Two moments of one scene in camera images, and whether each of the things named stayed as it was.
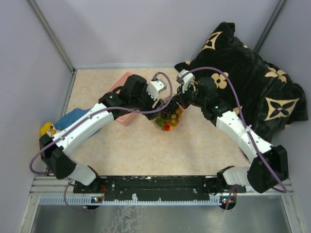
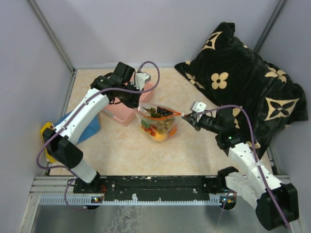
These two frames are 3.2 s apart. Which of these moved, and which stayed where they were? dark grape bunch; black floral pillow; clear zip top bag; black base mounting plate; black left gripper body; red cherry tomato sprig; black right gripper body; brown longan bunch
Moved: black left gripper body; brown longan bunch; red cherry tomato sprig; clear zip top bag; dark grape bunch; black right gripper body
Stayed: black floral pillow; black base mounting plate
